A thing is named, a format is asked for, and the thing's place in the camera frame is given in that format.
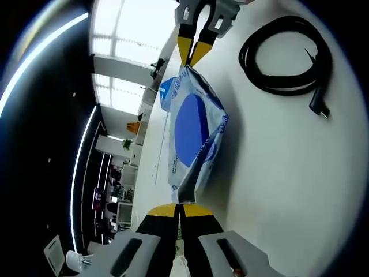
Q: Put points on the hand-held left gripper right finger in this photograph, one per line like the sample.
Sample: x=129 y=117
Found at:
x=201 y=228

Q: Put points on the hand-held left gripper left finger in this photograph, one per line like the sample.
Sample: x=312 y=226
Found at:
x=155 y=231

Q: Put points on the clear pouch with blue disc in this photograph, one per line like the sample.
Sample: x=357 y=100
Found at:
x=190 y=130

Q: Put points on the dark bag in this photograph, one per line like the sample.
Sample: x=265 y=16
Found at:
x=158 y=67

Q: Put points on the bright window with blinds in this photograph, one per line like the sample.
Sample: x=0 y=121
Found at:
x=129 y=26
x=115 y=89

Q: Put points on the green potted plant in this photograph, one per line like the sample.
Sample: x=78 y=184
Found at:
x=127 y=144

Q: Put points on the long ceiling light strip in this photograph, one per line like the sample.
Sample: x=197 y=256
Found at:
x=29 y=66
x=78 y=173

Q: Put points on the wall screen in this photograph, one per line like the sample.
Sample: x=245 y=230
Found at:
x=97 y=199

